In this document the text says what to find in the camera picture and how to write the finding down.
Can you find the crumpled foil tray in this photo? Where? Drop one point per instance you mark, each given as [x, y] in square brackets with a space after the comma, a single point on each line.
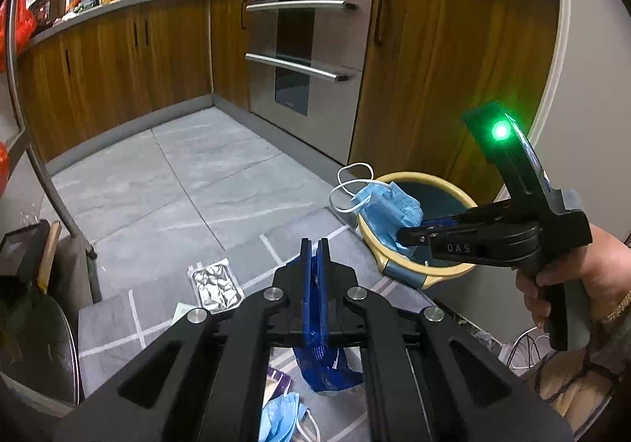
[217, 284]

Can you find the dark rice cooker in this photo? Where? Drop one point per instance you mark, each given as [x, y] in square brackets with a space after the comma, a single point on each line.
[49, 6]

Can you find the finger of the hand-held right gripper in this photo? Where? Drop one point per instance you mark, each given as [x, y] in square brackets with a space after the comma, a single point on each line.
[493, 213]
[468, 247]

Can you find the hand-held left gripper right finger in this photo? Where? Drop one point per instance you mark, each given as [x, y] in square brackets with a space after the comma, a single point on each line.
[324, 284]

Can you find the wooden kitchen cabinets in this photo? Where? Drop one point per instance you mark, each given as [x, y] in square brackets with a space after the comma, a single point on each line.
[123, 62]

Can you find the hanging red plastic bag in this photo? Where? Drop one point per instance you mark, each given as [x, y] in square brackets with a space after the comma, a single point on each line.
[19, 28]

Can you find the stainless built-in oven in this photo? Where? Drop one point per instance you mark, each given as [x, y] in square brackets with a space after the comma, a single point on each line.
[330, 92]

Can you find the metal shelf rack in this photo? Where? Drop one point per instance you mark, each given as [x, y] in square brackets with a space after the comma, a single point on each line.
[49, 185]

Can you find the person's right hand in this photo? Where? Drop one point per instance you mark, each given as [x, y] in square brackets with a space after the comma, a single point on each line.
[604, 264]

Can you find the blue and silver packet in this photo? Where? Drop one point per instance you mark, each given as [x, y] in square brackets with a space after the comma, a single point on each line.
[325, 373]

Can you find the teal yellow-rimmed waste bin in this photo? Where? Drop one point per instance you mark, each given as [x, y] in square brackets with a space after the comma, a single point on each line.
[394, 269]

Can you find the clear plastic wrap scrap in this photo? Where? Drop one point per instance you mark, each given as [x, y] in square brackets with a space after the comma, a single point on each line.
[29, 218]

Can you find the grey checked mat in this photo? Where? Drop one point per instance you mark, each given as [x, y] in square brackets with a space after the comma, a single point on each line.
[113, 319]

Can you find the black square tray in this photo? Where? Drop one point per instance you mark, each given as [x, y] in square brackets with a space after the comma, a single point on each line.
[19, 250]

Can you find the blue face mask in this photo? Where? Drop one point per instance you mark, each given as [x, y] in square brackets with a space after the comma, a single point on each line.
[389, 210]
[281, 417]

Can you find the person's plaid clothing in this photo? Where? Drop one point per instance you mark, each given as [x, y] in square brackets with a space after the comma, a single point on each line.
[577, 388]

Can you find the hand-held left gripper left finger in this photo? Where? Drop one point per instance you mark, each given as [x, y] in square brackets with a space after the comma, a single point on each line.
[308, 284]

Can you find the purple wrapper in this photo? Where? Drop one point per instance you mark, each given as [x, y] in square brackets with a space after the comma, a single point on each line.
[278, 380]

